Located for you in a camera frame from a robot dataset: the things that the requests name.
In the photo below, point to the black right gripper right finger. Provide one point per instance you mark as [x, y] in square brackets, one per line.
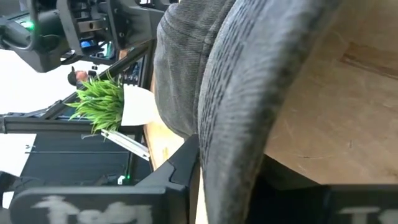
[286, 202]

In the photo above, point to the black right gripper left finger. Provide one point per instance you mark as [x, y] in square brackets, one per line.
[102, 205]

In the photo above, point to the dark grey cap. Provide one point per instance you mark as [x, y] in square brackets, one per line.
[242, 93]

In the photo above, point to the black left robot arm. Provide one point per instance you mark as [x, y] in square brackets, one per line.
[40, 57]

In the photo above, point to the person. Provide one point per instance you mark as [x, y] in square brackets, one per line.
[81, 76]

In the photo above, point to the green plant in white pot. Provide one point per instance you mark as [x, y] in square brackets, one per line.
[102, 102]

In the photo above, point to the silver metal rail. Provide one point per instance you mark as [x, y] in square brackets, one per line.
[127, 144]

